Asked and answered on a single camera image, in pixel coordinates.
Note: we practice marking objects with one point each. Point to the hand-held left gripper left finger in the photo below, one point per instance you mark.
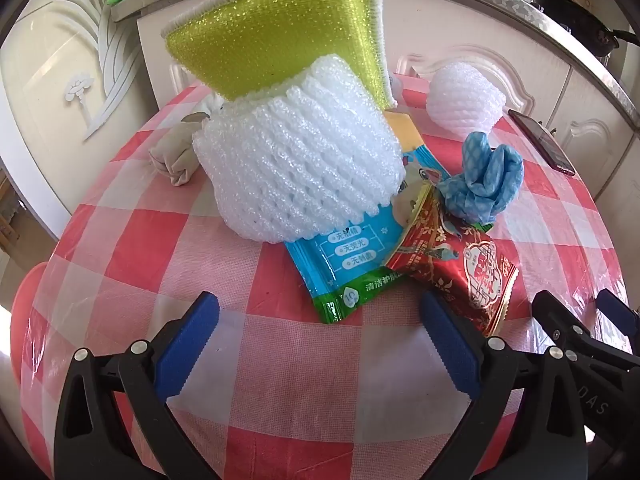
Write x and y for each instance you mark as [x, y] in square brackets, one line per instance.
[192, 345]

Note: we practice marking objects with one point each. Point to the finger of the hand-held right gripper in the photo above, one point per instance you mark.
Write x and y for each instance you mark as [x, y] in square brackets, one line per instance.
[617, 312]
[550, 312]

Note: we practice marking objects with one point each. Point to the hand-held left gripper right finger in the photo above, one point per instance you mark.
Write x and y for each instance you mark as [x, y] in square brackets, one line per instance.
[450, 350]

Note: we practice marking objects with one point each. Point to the red snack wrapper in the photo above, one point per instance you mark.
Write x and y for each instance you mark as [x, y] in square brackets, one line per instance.
[450, 265]

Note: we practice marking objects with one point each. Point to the blue wet wipes packet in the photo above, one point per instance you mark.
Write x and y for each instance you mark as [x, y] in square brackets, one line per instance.
[340, 265]

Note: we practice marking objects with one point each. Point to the blue cloth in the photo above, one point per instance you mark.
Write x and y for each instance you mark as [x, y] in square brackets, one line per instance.
[480, 180]

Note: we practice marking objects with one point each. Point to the white tissue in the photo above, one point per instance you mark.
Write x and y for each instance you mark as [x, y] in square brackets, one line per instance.
[175, 155]

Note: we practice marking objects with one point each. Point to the large white foam fruit net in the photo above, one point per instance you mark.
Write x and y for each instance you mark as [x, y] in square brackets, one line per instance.
[300, 160]

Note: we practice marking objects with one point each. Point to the small white foam fruit net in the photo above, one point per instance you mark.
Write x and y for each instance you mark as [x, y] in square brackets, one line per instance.
[462, 97]

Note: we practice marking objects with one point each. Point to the green scouring cloth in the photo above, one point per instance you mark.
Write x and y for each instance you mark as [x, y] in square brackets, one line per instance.
[280, 35]

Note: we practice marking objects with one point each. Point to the red checkered tablecloth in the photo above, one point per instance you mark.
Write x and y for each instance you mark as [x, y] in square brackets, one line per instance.
[150, 260]

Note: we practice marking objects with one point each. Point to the dark red smartphone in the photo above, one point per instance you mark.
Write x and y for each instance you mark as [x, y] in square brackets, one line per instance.
[542, 142]

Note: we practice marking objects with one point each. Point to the black wok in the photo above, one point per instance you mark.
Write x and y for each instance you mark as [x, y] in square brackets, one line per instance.
[575, 15]

